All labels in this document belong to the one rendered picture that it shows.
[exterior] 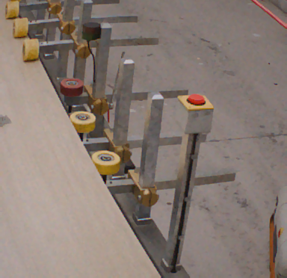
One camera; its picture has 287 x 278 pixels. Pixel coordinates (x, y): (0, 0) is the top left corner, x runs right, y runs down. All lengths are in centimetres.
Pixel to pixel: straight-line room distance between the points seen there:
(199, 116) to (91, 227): 39
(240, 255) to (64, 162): 144
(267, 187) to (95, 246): 224
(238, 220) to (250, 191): 28
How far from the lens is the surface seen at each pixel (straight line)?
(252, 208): 407
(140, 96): 301
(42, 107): 276
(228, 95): 515
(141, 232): 255
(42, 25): 334
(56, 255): 206
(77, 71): 313
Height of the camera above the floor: 213
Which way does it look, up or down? 27 degrees down
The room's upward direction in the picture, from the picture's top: 6 degrees clockwise
